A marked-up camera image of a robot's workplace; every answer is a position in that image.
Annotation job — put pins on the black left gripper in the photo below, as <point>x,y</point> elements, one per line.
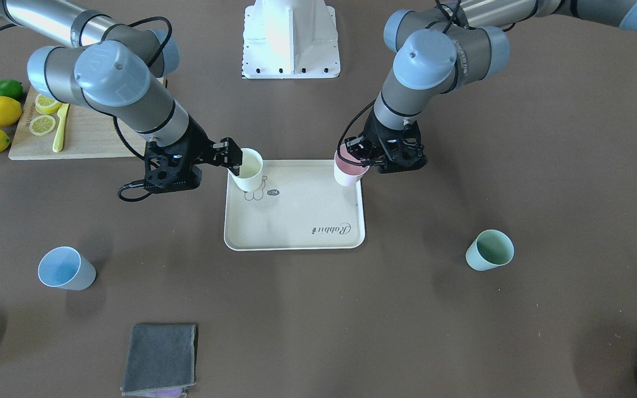
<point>380,137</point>

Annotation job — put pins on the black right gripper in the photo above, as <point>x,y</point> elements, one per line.
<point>199,145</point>

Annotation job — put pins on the pale yellow plastic cup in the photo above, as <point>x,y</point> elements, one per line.
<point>250,175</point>

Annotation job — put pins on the pink plastic cup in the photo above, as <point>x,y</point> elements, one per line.
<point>346,171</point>

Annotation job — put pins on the mint green plastic cup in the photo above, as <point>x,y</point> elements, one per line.
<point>490,249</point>

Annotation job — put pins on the light blue plastic cup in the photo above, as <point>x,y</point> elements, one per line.
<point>66,268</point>

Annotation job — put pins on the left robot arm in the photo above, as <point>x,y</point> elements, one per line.
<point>438,51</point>

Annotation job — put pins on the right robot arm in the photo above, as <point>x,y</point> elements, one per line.
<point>114,69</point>

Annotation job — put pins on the cream rabbit tray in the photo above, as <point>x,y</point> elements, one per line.
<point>298,206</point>

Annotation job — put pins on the yellow plastic knife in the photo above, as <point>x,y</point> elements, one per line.
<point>58,142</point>

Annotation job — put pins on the lemon half slice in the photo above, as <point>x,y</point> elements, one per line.
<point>42,125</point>
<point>45,105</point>

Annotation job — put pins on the dark grey folded cloth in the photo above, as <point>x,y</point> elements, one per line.
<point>160,360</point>

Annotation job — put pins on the green lime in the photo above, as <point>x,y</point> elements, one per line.
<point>11,88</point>

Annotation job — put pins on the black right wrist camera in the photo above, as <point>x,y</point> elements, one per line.
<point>171,178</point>

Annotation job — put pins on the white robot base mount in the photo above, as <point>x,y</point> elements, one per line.
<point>290,39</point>

